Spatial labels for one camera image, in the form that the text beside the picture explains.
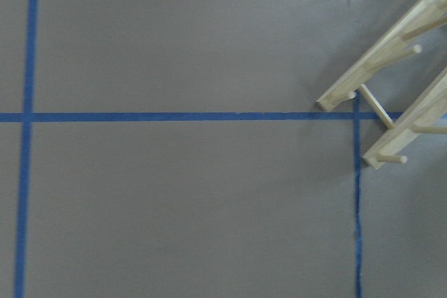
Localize wooden plate rack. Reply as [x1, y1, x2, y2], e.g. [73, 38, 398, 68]
[316, 0, 447, 170]

